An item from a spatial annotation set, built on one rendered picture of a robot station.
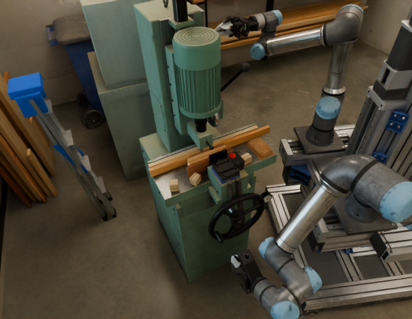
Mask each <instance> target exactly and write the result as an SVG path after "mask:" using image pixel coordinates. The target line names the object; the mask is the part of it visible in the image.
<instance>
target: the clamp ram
mask: <svg viewBox="0 0 412 319"><path fill-rule="evenodd" d="M225 158H227V150H226V149H224V150H222V151H219V152H217V153H214V154H211V155H209V166H211V165H212V163H215V162H217V161H220V160H223V159H225Z"/></svg>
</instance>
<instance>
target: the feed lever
mask: <svg viewBox="0 0 412 319"><path fill-rule="evenodd" d="M249 69H250V65H249V63H243V64H241V67H240V70H239V71H238V72H237V73H236V74H235V75H234V76H233V77H232V78H231V79H230V80H229V81H228V82H227V83H226V84H225V85H224V86H223V87H222V88H221V92H222V91H223V90H224V89H225V88H227V87H228V86H229V85H230V84H231V83H232V82H233V81H234V80H235V79H236V78H237V77H238V76H239V75H240V74H241V73H242V72H248V71H249Z"/></svg>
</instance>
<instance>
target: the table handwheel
mask: <svg viewBox="0 0 412 319"><path fill-rule="evenodd" d="M249 199H255V200H257V201H258V202H259V203H258V204H257V205H255V206H253V207H252V208H249V209H248V210H245V211H244V212H241V210H237V209H236V208H235V206H234V205H236V204H238V203H240V202H243V201H246V200H249ZM257 208H258V210H257V212H256V213H255V215H254V216H253V217H252V218H251V219H250V220H249V221H248V222H247V223H246V224H245V225H243V226H242V227H241V228H238V229H237V230H234V231H233V229H234V227H235V226H236V225H240V224H242V223H243V222H244V220H245V218H246V217H245V215H246V214H248V213H250V212H252V211H253V210H255V209H257ZM264 209H265V200H264V199H263V197H262V196H261V195H259V194H257V193H247V194H242V195H239V196H237V197H235V198H233V199H231V200H229V201H226V202H224V203H223V206H221V207H220V208H219V209H218V210H217V211H216V213H215V214H214V215H213V216H212V218H211V220H210V222H209V225H208V232H209V234H210V236H211V237H212V238H214V239H216V240H217V238H216V235H215V225H216V223H217V221H218V220H219V218H220V217H221V216H222V214H224V215H227V216H229V218H230V219H231V221H232V222H233V223H232V225H231V227H230V229H229V231H228V233H227V234H221V236H222V237H223V239H224V240H227V239H231V238H234V237H237V236H238V235H240V234H242V233H244V232H245V231H247V230H248V229H249V228H251V227H252V226H253V225H254V224H255V223H256V222H257V221H258V220H259V218H260V217H261V215H262V214H263V212H264ZM227 210H228V212H227Z"/></svg>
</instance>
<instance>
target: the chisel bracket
mask: <svg viewBox="0 0 412 319"><path fill-rule="evenodd" d="M187 131H188V134H189V135H190V137H191V138H192V140H193V141H194V142H195V143H196V145H197V146H198V148H199V149H204V148H206V147H209V146H208V145H207V143H206V141H208V142H209V144H210V145H211V146H212V145H213V134H212V132H211V131H210V130H209V128H208V127H207V130H206V131H205V132H202V133H200V132H197V131H196V124H195V123H194V120H192V121H189V122H187Z"/></svg>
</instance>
